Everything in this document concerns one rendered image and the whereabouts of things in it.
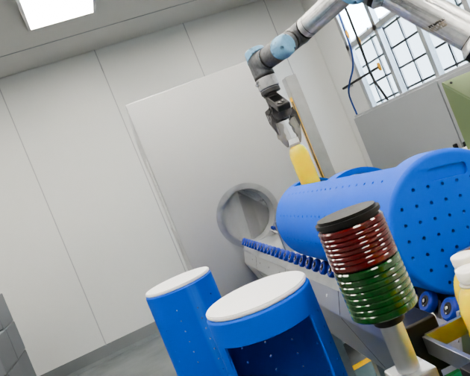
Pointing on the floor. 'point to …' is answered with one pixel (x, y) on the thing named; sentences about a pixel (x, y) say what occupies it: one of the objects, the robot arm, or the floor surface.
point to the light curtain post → (318, 151)
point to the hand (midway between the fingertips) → (293, 141)
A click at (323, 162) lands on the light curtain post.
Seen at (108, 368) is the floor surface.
